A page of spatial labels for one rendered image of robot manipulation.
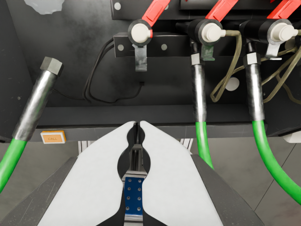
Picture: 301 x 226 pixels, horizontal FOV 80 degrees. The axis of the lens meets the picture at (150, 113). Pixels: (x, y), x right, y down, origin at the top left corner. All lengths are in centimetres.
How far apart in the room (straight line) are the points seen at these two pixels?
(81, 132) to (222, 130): 35
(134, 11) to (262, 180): 220
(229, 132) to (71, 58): 45
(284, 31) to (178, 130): 30
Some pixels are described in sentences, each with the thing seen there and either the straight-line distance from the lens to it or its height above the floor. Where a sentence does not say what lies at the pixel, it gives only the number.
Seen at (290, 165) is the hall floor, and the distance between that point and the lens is 237.
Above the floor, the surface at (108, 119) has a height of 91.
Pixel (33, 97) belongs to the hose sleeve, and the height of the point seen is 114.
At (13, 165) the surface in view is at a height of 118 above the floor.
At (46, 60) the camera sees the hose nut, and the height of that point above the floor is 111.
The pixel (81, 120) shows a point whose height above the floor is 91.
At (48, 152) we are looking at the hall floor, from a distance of 194.
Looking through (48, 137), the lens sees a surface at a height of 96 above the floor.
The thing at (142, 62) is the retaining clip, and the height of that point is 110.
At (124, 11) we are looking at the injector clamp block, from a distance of 35.
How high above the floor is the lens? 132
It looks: 62 degrees down
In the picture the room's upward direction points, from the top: 176 degrees clockwise
